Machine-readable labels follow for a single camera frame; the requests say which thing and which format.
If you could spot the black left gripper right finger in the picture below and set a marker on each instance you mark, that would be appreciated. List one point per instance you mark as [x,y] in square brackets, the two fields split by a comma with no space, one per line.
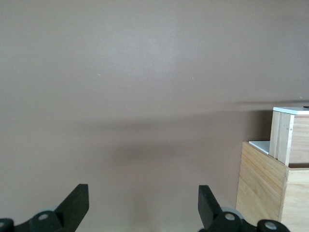
[207,207]

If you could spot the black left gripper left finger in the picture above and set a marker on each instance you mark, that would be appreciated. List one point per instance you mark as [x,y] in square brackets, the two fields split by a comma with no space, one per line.
[74,205]

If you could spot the wooden drawer with white front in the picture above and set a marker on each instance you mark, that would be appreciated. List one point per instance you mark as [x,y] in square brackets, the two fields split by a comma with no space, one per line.
[299,140]

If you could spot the light wooden drawer cabinet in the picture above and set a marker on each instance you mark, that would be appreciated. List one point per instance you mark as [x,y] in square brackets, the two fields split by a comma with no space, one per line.
[260,188]

